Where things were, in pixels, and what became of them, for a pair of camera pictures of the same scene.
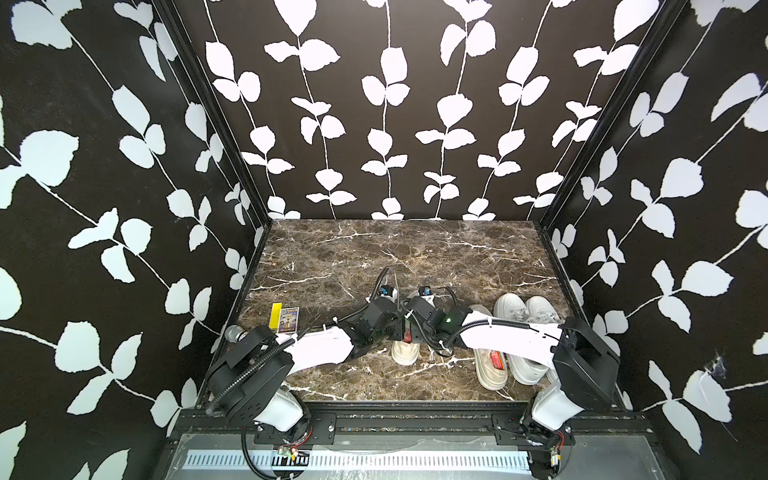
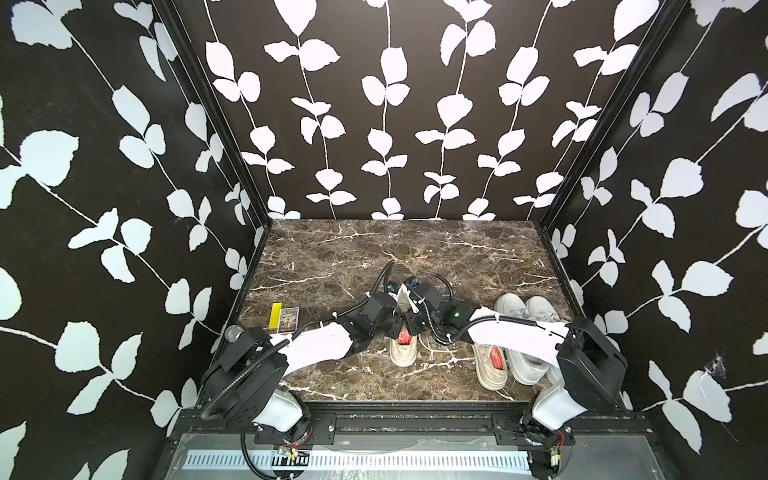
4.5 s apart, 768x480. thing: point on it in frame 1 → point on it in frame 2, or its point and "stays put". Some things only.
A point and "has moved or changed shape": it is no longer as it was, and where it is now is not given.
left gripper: (397, 322) stays put
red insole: (497, 359) has moved or changed shape
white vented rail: (362, 460) stays put
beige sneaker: (405, 352) stays put
